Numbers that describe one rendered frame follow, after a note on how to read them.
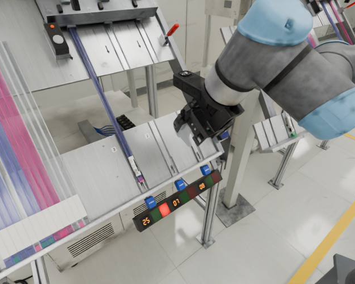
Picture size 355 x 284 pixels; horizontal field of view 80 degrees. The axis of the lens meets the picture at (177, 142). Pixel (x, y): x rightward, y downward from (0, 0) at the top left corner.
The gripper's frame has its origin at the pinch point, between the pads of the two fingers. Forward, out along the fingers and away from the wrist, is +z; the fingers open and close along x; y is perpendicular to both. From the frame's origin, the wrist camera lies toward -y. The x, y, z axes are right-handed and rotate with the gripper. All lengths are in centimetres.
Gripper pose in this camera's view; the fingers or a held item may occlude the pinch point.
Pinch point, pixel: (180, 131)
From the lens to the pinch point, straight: 54.7
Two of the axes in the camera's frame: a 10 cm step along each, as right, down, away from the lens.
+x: 8.0, -3.7, 4.7
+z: -3.1, 4.1, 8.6
